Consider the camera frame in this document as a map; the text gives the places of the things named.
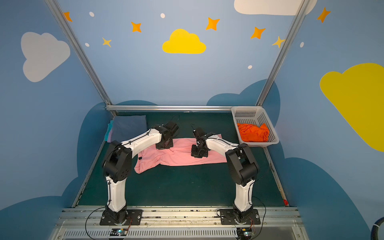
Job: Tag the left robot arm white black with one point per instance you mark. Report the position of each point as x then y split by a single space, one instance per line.
118 163

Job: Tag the right green circuit board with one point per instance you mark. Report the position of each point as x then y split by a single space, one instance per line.
244 234

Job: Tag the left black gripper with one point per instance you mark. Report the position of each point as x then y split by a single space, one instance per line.
164 142

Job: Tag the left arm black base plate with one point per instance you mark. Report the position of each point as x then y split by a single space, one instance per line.
135 216

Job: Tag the orange t shirt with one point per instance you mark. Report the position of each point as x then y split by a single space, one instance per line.
252 133

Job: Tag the aluminium frame left post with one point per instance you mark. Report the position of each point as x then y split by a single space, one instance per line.
76 45

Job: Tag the aluminium frame back crossbar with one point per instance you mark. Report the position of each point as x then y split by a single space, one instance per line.
161 108

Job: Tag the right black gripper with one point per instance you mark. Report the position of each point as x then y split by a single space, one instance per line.
199 149

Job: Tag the folded teal t shirt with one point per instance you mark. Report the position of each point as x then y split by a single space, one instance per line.
108 130

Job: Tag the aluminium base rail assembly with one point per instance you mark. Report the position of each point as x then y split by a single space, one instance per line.
179 223

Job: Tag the aluminium frame post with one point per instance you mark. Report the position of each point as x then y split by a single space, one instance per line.
76 45
284 49

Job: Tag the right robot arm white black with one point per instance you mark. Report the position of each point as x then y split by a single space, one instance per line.
242 165

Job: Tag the green circuit board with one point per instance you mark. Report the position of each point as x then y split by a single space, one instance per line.
244 234
118 232

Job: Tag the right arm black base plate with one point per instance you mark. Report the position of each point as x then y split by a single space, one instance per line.
226 216

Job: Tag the white plastic laundry basket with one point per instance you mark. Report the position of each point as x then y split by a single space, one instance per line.
257 116

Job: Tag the pink t shirt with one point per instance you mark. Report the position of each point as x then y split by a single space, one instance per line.
178 155

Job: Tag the aluminium frame right post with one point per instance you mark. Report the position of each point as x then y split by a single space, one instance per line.
284 49

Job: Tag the folded grey blue t shirt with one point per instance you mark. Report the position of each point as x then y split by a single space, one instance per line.
127 127

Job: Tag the left green circuit board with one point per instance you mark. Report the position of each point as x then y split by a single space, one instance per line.
118 232

